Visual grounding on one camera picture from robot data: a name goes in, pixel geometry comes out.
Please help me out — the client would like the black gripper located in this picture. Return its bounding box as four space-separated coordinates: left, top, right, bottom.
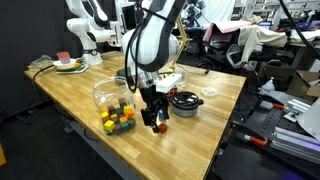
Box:
139 85 170 133

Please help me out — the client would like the red wooden block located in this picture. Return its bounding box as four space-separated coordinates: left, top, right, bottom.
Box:
158 123 167 134

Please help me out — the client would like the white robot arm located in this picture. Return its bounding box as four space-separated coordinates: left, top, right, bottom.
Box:
122 0 186 133

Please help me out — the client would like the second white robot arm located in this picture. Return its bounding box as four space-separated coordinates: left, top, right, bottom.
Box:
65 0 122 65

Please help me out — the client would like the blue wooden block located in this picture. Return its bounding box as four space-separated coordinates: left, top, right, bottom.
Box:
158 111 166 120

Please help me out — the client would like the white rubix cube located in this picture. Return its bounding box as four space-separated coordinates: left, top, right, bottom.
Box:
166 87 178 97

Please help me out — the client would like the stack of plates and books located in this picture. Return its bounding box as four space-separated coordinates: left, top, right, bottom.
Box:
53 51 89 74

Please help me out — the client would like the black lidded grey pot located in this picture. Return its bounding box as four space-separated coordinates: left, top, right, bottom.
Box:
169 91 204 117

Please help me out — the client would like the clear plastic jar of blocks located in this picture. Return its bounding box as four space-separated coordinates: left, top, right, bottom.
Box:
93 76 136 136

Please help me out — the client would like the clear plastic jar lid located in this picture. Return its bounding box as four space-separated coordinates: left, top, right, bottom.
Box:
201 87 218 97

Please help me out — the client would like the dark green case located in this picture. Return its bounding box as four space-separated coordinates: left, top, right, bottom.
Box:
116 68 125 77

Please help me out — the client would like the black divider screen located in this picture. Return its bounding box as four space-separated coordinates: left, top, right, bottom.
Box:
0 0 83 119

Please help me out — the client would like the lamp power cable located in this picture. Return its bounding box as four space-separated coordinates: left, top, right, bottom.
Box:
176 63 211 76

